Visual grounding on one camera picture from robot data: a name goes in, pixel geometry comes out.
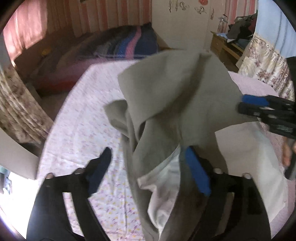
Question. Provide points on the dark clothes pile on desk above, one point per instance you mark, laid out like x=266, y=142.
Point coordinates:
x=243, y=28

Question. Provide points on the grey and white jacket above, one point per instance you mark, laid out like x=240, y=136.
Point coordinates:
x=174, y=100

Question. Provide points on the glass lamp on desk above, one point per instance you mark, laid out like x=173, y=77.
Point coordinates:
x=223, y=22

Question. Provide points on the pink floral bed sheet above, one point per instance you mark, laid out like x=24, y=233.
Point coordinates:
x=81, y=131

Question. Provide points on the person's right hand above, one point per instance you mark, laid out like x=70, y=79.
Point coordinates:
x=287, y=152

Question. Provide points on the pink window curtain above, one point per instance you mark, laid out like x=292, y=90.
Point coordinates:
x=26, y=27

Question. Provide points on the white wardrobe with decals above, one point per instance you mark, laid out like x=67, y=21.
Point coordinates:
x=186, y=24

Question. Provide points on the white board panel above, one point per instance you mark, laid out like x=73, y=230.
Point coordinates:
x=17, y=159

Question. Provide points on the blue pink striped folded quilt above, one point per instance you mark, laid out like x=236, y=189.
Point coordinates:
x=124, y=42

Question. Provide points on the yellow toy on far bed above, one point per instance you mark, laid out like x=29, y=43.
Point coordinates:
x=46, y=52

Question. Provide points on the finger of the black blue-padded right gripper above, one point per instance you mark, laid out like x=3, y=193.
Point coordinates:
x=270, y=101
x=281, y=122

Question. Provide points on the wooden desk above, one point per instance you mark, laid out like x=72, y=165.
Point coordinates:
x=228, y=53

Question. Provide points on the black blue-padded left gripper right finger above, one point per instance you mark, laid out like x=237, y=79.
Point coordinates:
x=248, y=219

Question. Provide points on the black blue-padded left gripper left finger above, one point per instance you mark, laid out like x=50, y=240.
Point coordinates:
x=49, y=219

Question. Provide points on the floral beige curtain right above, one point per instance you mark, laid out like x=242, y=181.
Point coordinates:
x=265, y=57

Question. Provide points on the floral beige curtain left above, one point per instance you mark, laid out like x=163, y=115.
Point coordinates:
x=22, y=118

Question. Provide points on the floral beige curtain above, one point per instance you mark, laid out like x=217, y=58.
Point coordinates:
x=265, y=57
x=22, y=118

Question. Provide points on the far bed with purple cover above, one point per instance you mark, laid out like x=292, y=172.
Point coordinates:
x=60, y=70

